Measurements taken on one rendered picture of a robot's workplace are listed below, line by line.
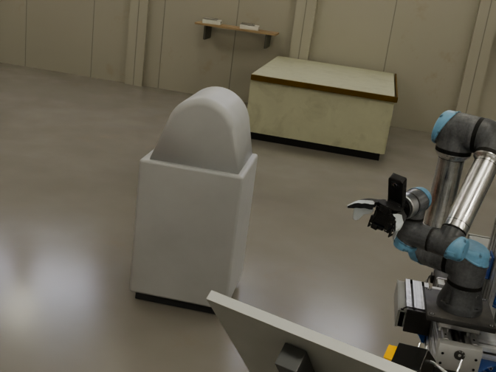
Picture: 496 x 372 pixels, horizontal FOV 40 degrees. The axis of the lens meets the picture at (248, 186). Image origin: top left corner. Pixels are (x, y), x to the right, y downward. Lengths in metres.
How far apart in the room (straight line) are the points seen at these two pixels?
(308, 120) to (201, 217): 4.69
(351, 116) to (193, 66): 3.57
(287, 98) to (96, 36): 4.27
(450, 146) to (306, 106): 6.47
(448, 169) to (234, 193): 2.03
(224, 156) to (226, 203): 0.28
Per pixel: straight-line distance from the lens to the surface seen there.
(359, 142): 8.71
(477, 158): 2.21
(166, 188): 4.19
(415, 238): 2.10
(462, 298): 2.38
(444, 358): 2.32
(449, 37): 10.88
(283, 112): 8.73
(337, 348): 1.07
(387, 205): 1.93
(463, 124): 2.26
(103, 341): 4.13
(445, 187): 2.32
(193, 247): 4.28
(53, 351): 4.04
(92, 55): 11.89
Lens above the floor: 2.18
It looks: 18 degrees down
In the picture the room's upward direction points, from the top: 8 degrees clockwise
